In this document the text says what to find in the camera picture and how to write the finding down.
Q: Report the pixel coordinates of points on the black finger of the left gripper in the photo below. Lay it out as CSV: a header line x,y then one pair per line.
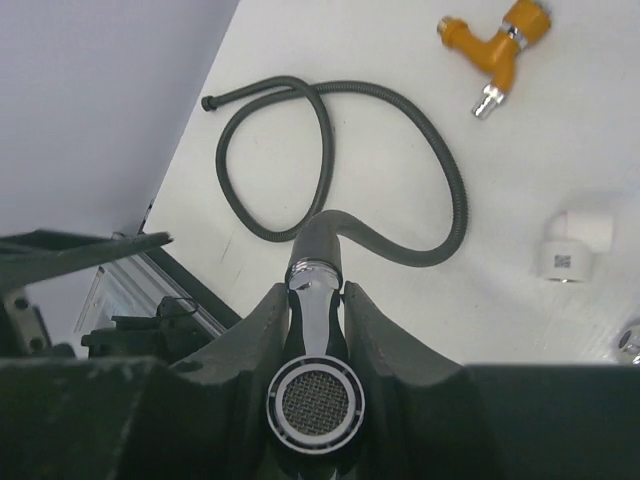
x,y
42,254

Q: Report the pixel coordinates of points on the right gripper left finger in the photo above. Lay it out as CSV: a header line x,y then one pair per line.
x,y
137,418

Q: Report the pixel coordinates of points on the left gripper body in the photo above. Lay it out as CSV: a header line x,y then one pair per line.
x,y
23,330

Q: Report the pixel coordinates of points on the white elbow fitting centre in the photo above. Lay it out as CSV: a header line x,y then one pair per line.
x,y
573,240

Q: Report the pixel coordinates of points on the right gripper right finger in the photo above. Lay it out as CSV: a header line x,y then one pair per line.
x,y
428,417

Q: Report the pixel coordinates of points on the orange plastic faucet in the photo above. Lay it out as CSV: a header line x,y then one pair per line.
x,y
521,27

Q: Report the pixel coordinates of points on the chrome lever faucet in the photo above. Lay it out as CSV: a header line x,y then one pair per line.
x,y
315,403

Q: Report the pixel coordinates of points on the blue plastic faucet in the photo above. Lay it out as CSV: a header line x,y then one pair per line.
x,y
627,347

